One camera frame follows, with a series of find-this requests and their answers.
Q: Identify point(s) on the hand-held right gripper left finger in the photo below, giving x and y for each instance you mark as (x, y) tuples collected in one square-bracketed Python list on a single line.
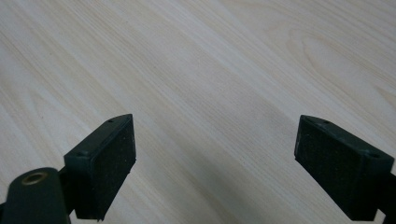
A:
[(102, 168)]

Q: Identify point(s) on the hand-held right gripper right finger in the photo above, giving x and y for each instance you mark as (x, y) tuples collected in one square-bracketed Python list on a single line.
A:
[(339, 168)]

